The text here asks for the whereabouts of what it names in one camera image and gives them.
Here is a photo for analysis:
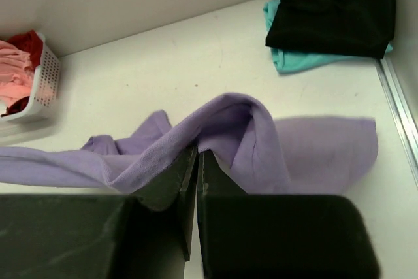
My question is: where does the folded black t shirt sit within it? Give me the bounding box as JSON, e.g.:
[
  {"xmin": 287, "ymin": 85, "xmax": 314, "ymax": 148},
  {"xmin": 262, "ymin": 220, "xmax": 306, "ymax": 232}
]
[{"xmin": 265, "ymin": 0, "xmax": 396, "ymax": 59}]

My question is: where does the folded teal t shirt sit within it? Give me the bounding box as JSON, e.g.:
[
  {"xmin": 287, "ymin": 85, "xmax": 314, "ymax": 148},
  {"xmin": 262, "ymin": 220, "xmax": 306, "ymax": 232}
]
[{"xmin": 263, "ymin": 0, "xmax": 394, "ymax": 74}]

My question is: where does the white plastic basket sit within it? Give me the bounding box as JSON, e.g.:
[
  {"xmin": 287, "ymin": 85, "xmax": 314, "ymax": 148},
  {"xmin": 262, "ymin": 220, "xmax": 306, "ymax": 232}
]
[{"xmin": 1, "ymin": 32, "xmax": 61, "ymax": 124}]

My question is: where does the purple t shirt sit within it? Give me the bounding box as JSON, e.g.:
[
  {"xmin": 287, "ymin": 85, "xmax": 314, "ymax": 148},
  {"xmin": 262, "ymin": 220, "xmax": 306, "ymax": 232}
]
[{"xmin": 1, "ymin": 93, "xmax": 379, "ymax": 195}]

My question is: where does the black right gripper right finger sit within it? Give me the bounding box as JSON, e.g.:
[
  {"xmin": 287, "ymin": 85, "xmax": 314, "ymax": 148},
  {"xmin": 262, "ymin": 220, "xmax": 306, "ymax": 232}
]
[{"xmin": 197, "ymin": 152, "xmax": 381, "ymax": 279}]

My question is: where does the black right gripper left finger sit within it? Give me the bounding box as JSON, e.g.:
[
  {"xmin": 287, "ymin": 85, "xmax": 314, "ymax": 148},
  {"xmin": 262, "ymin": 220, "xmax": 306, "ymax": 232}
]
[{"xmin": 1, "ymin": 147, "xmax": 198, "ymax": 278}]

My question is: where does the pink t shirt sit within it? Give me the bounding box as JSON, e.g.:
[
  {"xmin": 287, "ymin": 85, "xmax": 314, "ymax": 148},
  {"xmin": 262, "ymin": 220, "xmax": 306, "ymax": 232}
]
[{"xmin": 1, "ymin": 41, "xmax": 34, "ymax": 107}]

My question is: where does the dark red t shirt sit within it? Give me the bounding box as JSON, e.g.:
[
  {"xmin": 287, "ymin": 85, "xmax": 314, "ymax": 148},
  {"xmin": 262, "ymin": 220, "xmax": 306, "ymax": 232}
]
[{"xmin": 1, "ymin": 30, "xmax": 43, "ymax": 117}]

